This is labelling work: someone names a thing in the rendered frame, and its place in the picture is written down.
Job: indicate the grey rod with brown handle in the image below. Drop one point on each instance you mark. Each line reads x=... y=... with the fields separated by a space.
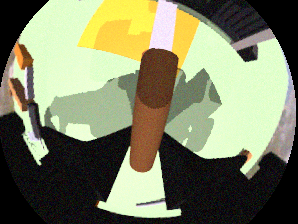
x=244 y=153

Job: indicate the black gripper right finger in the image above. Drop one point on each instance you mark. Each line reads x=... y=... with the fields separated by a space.
x=184 y=172

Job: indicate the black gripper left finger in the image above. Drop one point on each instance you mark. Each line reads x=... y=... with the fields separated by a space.
x=99 y=160

